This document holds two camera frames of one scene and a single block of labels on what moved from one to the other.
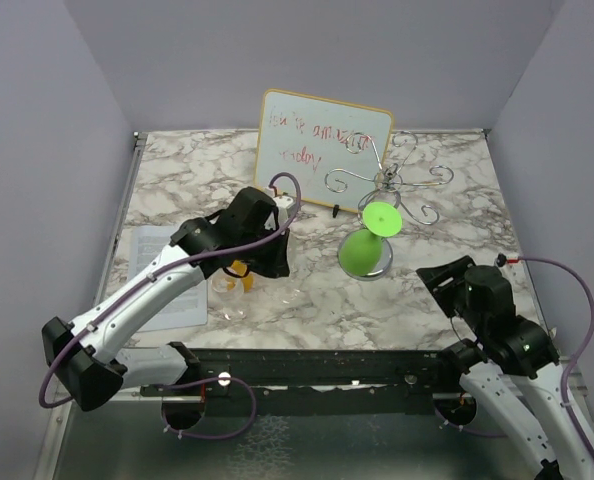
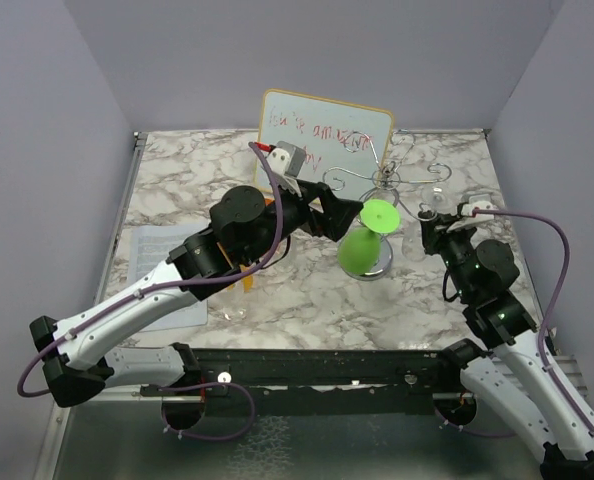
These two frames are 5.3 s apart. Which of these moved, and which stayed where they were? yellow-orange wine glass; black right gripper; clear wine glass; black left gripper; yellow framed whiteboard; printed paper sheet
Moved: black left gripper; black right gripper; clear wine glass
Stayed: printed paper sheet; yellow-orange wine glass; yellow framed whiteboard
